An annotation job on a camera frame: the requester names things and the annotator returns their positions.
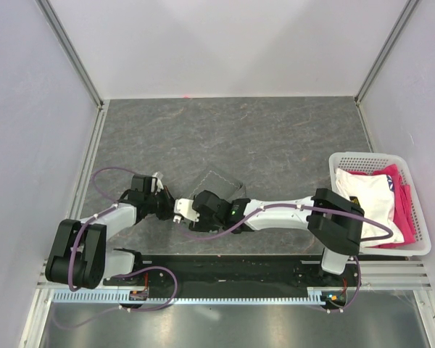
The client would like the grey cloth napkin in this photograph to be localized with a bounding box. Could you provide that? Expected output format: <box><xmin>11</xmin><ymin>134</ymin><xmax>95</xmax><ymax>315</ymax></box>
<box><xmin>183</xmin><ymin>167</ymin><xmax>247</xmax><ymax>202</ymax></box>

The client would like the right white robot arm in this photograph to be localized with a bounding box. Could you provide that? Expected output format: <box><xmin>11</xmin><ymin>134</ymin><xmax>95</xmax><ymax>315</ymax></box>
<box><xmin>186</xmin><ymin>188</ymin><xmax>364</xmax><ymax>286</ymax></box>

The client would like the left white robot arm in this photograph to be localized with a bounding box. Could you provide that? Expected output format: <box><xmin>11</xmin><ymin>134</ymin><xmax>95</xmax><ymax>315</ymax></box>
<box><xmin>45</xmin><ymin>175</ymin><xmax>175</xmax><ymax>291</ymax></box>

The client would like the white plastic basket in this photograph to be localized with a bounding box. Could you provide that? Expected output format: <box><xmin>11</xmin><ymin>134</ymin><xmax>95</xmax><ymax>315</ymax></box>
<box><xmin>328</xmin><ymin>152</ymin><xmax>431</xmax><ymax>257</ymax></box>

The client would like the white cloth in basket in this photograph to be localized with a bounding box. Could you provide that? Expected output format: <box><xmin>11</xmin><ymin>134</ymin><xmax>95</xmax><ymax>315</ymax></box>
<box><xmin>335</xmin><ymin>168</ymin><xmax>405</xmax><ymax>247</ymax></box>

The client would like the pink cloth in basket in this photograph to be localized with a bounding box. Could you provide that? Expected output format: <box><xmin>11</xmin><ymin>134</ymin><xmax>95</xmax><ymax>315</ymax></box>
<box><xmin>373</xmin><ymin>165</ymin><xmax>417</xmax><ymax>249</ymax></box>

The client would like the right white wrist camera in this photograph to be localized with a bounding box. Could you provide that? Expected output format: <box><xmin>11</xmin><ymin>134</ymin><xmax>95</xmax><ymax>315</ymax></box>
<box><xmin>173</xmin><ymin>199</ymin><xmax>200</xmax><ymax>223</ymax></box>

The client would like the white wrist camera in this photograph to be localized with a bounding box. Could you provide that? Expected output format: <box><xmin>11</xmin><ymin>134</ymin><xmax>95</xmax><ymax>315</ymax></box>
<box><xmin>173</xmin><ymin>199</ymin><xmax>200</xmax><ymax>223</ymax></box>
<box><xmin>151</xmin><ymin>172</ymin><xmax>164</xmax><ymax>194</ymax></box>

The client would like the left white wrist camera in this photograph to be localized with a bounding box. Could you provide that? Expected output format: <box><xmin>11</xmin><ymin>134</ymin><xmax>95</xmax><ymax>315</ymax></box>
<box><xmin>151</xmin><ymin>172</ymin><xmax>164</xmax><ymax>194</ymax></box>

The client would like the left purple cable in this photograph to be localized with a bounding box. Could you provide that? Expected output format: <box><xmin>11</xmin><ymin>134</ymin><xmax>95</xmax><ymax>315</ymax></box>
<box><xmin>52</xmin><ymin>166</ymin><xmax>178</xmax><ymax>330</ymax></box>

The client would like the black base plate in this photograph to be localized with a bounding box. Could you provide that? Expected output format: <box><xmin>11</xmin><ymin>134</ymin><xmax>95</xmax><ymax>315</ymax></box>
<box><xmin>103</xmin><ymin>254</ymin><xmax>360</xmax><ymax>291</ymax></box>

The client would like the slotted cable duct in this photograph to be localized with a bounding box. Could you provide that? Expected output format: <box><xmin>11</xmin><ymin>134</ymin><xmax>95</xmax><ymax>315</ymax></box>
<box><xmin>51</xmin><ymin>288</ymin><xmax>340</xmax><ymax>305</ymax></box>

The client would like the left aluminium frame post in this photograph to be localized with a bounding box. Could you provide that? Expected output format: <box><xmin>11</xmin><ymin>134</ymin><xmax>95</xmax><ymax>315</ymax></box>
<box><xmin>36</xmin><ymin>0</ymin><xmax>104</xmax><ymax>109</ymax></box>

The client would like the aluminium frame post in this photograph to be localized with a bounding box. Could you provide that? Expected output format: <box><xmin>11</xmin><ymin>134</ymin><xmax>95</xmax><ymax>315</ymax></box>
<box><xmin>36</xmin><ymin>0</ymin><xmax>104</xmax><ymax>109</ymax></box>
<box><xmin>354</xmin><ymin>0</ymin><xmax>421</xmax><ymax>106</ymax></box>

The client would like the right aluminium frame post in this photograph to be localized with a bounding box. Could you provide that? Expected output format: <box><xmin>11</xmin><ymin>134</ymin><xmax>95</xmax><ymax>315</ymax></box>
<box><xmin>354</xmin><ymin>0</ymin><xmax>421</xmax><ymax>106</ymax></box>

